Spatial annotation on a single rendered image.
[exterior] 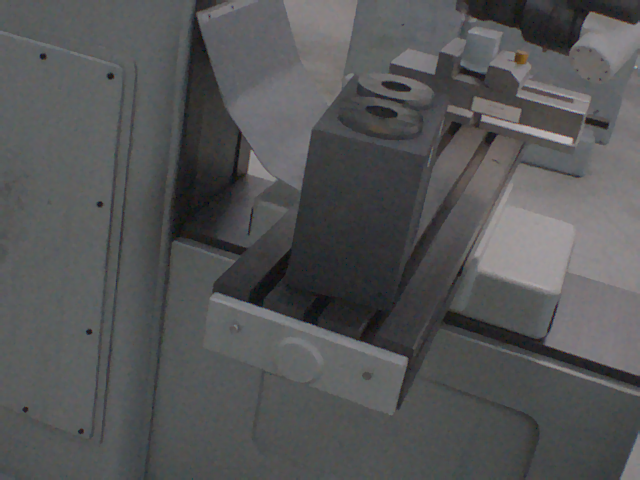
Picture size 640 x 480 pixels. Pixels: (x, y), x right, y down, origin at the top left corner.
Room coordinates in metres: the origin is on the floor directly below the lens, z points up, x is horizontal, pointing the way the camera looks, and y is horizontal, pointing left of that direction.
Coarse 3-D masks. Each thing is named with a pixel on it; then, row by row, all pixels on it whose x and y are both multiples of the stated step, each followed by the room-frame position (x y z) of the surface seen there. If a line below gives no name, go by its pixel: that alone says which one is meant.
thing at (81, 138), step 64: (0, 0) 1.39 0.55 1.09; (64, 0) 1.37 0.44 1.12; (128, 0) 1.34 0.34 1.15; (192, 0) 1.35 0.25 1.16; (0, 64) 1.38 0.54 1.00; (64, 64) 1.35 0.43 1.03; (128, 64) 1.33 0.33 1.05; (192, 64) 1.35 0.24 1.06; (0, 128) 1.37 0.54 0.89; (64, 128) 1.34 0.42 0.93; (128, 128) 1.32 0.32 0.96; (192, 128) 1.38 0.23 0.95; (0, 192) 1.37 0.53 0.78; (64, 192) 1.34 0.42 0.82; (128, 192) 1.32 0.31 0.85; (192, 192) 1.41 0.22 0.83; (0, 256) 1.37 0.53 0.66; (64, 256) 1.34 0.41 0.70; (128, 256) 1.32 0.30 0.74; (0, 320) 1.36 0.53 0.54; (64, 320) 1.33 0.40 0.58; (128, 320) 1.32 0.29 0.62; (0, 384) 1.36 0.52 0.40; (64, 384) 1.32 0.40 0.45; (128, 384) 1.31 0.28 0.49; (0, 448) 1.36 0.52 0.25; (64, 448) 1.33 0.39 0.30; (128, 448) 1.32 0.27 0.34
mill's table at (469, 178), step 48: (480, 144) 1.48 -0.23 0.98; (432, 192) 1.23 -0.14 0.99; (480, 192) 1.26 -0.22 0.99; (288, 240) 1.00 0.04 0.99; (432, 240) 1.12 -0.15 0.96; (480, 240) 1.25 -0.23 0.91; (240, 288) 0.87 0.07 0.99; (288, 288) 0.89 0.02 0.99; (432, 288) 0.95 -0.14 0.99; (240, 336) 0.84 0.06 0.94; (288, 336) 0.83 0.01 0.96; (336, 336) 0.83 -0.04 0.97; (384, 336) 0.83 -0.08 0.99; (432, 336) 0.95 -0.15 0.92; (336, 384) 0.81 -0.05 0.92; (384, 384) 0.80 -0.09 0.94
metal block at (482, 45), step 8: (472, 32) 1.61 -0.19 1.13; (480, 32) 1.62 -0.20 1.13; (488, 32) 1.63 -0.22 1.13; (496, 32) 1.64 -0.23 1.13; (472, 40) 1.60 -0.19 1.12; (480, 40) 1.60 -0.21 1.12; (488, 40) 1.60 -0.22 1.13; (496, 40) 1.59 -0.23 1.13; (464, 48) 1.61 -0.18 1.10; (472, 48) 1.60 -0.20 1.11; (480, 48) 1.60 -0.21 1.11; (488, 48) 1.60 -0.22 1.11; (496, 48) 1.61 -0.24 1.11; (464, 56) 1.61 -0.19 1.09; (472, 56) 1.60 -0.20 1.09; (480, 56) 1.60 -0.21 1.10; (488, 56) 1.60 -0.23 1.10; (464, 64) 1.61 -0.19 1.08; (472, 64) 1.60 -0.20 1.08; (480, 64) 1.60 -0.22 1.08; (488, 64) 1.59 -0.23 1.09
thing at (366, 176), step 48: (384, 96) 1.00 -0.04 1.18; (432, 96) 1.03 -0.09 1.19; (336, 144) 0.89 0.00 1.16; (384, 144) 0.88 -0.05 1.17; (432, 144) 0.93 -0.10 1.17; (336, 192) 0.88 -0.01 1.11; (384, 192) 0.88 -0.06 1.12; (336, 240) 0.88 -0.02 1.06; (384, 240) 0.88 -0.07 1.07; (336, 288) 0.88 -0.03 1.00; (384, 288) 0.87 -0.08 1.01
